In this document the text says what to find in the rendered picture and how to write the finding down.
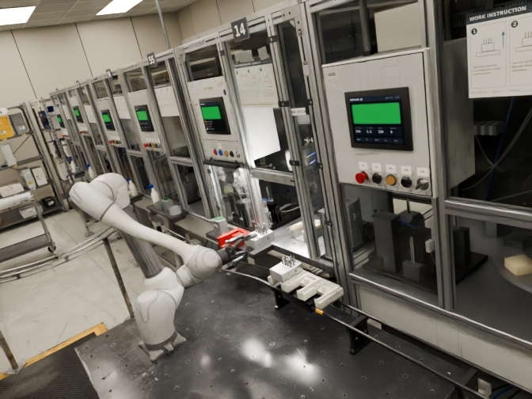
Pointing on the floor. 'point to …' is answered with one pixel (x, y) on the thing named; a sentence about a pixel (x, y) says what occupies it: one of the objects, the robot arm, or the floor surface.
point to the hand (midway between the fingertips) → (252, 241)
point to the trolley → (29, 238)
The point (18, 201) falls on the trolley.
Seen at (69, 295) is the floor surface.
